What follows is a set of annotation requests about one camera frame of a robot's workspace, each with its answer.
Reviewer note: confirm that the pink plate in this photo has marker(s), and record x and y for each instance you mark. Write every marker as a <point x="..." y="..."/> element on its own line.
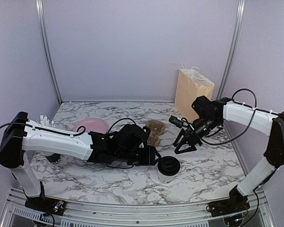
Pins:
<point x="92" y="124"/>

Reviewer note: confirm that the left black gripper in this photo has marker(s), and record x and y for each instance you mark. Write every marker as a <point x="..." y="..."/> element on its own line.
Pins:
<point x="149" y="157"/>

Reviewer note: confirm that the brown paper bag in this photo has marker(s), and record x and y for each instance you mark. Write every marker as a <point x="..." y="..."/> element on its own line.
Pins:
<point x="190" y="85"/>

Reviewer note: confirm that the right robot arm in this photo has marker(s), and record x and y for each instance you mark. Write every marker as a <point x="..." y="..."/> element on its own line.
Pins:
<point x="209" y="169"/>

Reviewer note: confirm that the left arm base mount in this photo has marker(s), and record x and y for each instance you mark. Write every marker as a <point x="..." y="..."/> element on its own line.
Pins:
<point x="49" y="205"/>

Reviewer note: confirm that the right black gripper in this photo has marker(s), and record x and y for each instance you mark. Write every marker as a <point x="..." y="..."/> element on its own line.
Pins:
<point x="192" y="139"/>

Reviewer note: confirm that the right aluminium frame post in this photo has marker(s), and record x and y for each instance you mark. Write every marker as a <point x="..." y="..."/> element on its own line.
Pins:
<point x="233" y="47"/>

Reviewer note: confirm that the brown cardboard cup carrier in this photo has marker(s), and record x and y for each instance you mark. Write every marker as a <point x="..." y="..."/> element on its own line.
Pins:
<point x="157" y="128"/>

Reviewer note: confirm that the left aluminium frame post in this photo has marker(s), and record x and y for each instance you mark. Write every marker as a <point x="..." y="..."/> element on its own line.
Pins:
<point x="46" y="48"/>

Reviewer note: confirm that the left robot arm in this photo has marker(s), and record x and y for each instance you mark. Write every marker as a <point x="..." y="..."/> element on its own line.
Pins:
<point x="21" y="135"/>

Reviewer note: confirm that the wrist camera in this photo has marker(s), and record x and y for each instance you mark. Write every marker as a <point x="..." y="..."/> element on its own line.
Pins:
<point x="180" y="123"/>
<point x="147" y="131"/>

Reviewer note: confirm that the black cup with straws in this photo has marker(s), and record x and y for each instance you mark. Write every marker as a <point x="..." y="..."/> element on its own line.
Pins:
<point x="51" y="157"/>

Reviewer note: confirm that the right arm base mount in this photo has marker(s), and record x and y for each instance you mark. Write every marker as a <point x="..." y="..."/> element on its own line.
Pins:
<point x="224" y="207"/>

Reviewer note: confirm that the aluminium frame post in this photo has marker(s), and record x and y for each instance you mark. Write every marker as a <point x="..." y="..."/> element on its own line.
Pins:
<point x="233" y="47"/>
<point x="46" y="48"/>

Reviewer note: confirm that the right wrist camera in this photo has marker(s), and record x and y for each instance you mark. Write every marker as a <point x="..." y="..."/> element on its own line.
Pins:
<point x="180" y="123"/>

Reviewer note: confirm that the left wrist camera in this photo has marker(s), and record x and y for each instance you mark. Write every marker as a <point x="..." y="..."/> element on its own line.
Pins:
<point x="147" y="131"/>

